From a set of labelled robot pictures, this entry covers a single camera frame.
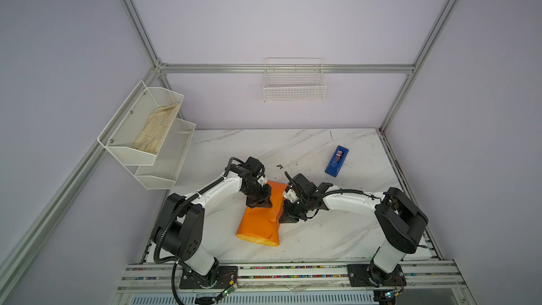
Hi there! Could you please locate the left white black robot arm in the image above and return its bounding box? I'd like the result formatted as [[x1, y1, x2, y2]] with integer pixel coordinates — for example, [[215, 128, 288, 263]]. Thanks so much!
[[151, 157, 272, 276]]

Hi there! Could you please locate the blue tape dispenser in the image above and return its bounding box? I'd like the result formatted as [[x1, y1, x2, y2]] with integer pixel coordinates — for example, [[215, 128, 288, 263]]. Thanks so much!
[[325, 146, 349, 177]]

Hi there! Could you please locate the beige cloth in shelf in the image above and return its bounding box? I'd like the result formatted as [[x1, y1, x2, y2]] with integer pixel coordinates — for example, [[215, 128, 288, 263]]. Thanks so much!
[[133, 103, 180, 155]]

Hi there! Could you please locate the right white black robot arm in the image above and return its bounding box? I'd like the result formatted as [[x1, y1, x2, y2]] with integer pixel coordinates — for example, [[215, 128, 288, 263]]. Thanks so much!
[[279, 174, 429, 284]]

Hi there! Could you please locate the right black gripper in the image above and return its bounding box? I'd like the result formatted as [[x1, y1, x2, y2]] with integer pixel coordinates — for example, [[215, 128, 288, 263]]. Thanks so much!
[[272, 196, 309, 224]]

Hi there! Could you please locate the white wire wall basket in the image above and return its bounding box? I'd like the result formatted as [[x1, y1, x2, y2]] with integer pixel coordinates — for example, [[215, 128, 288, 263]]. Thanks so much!
[[263, 58, 327, 103]]

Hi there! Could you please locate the lower white mesh shelf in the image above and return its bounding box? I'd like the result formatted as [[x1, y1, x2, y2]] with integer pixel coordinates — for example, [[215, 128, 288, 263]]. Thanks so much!
[[135, 118, 196, 190]]

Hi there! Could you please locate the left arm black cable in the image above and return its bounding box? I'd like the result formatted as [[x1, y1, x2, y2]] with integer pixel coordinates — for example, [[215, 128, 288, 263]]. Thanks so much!
[[153, 156, 251, 305]]

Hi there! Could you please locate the upper white mesh shelf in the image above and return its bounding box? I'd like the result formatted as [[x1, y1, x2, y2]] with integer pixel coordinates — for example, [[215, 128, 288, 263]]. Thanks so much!
[[97, 82, 183, 166]]

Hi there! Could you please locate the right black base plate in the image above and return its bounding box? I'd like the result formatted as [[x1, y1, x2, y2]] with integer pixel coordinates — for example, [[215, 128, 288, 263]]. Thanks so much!
[[347, 263, 407, 288]]

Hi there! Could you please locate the white mesh shelf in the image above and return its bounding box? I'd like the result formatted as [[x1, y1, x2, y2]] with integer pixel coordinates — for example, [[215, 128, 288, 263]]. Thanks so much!
[[97, 82, 183, 166], [135, 118, 196, 190]]

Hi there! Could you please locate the yellow orange wrapping paper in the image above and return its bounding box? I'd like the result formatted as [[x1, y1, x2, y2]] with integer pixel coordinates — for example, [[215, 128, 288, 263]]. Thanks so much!
[[236, 182, 287, 247]]

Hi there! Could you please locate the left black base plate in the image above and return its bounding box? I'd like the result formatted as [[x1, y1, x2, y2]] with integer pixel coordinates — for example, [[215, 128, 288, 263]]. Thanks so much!
[[177, 265, 239, 289]]

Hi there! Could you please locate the aluminium frame rail front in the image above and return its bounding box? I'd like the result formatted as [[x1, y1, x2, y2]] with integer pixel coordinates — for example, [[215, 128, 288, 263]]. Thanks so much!
[[117, 260, 467, 293]]

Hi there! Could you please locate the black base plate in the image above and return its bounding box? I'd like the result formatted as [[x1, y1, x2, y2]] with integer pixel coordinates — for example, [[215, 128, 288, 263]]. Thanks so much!
[[177, 265, 239, 289], [347, 263, 407, 288]]

